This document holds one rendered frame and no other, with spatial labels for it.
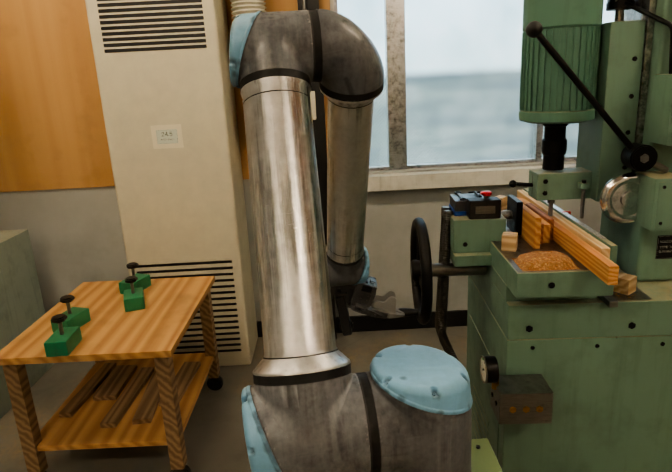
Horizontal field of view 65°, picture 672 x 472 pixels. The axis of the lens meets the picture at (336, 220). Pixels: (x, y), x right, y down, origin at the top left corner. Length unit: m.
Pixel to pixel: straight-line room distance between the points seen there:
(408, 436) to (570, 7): 0.98
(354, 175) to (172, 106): 1.46
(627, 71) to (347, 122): 0.73
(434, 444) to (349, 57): 0.60
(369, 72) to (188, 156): 1.58
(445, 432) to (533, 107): 0.85
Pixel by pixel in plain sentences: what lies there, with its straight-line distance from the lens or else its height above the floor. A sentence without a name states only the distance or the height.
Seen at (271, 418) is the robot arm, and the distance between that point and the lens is 0.79.
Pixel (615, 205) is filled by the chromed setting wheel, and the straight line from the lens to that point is 1.41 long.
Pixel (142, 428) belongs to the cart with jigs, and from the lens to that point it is 2.10.
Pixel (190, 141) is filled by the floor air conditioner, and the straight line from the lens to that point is 2.40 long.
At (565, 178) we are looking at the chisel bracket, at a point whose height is 1.06.
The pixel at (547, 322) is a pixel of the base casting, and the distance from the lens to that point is 1.35.
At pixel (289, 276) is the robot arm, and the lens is 0.79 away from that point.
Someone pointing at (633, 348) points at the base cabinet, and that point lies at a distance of 1.46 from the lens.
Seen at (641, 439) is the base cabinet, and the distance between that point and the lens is 1.61.
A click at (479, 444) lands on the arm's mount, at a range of 1.14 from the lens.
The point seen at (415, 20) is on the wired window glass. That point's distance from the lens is 2.73.
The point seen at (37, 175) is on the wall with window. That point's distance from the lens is 2.99.
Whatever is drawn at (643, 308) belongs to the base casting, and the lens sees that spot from 1.43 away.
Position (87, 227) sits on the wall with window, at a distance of 2.97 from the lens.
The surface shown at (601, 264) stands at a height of 0.93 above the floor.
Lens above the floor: 1.33
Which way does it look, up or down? 15 degrees down
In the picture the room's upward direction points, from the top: 3 degrees counter-clockwise
